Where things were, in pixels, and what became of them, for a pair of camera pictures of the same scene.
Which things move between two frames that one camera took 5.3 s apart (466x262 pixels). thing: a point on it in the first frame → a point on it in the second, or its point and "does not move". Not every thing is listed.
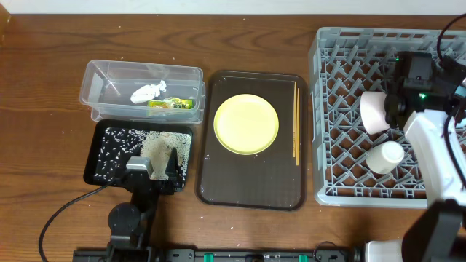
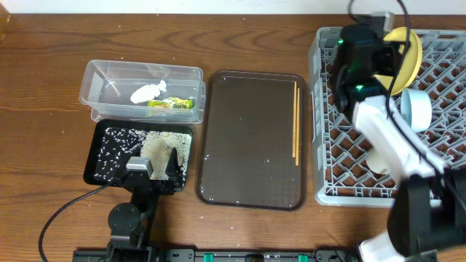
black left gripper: x=176 y=180 does not move
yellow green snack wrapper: x=172 y=102 does not move
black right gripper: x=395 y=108 → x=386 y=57
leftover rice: x=119 y=144 does not move
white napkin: x=148 y=92 does not move
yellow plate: x=246 y=124 → x=411 y=60
